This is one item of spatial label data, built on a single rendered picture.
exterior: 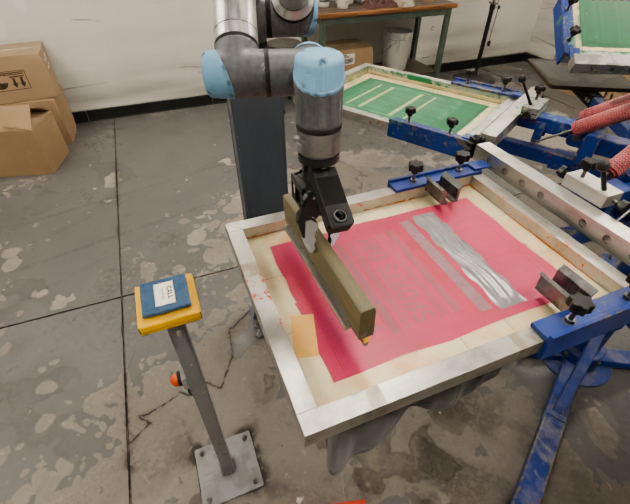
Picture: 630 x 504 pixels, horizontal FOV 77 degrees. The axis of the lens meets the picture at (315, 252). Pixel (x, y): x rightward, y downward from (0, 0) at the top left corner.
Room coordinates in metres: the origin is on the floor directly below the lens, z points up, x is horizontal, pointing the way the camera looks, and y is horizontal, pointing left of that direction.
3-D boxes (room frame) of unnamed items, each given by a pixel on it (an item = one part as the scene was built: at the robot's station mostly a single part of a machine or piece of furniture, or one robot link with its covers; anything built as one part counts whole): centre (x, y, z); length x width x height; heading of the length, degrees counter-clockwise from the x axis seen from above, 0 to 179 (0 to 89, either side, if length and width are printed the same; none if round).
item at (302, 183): (0.63, 0.00, 1.23); 0.09 x 0.08 x 0.12; 22
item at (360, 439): (0.48, -0.27, 0.74); 0.46 x 0.04 x 0.42; 112
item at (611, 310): (0.52, -0.57, 0.98); 0.30 x 0.05 x 0.07; 112
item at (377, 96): (1.64, -0.51, 1.05); 1.08 x 0.61 x 0.23; 52
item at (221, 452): (0.59, 0.33, 0.48); 0.22 x 0.22 x 0.96; 22
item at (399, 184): (1.04, -0.36, 0.98); 0.30 x 0.05 x 0.07; 112
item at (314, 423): (0.69, -0.24, 0.97); 0.79 x 0.58 x 0.04; 112
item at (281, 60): (0.72, 0.02, 1.39); 0.11 x 0.11 x 0.08; 6
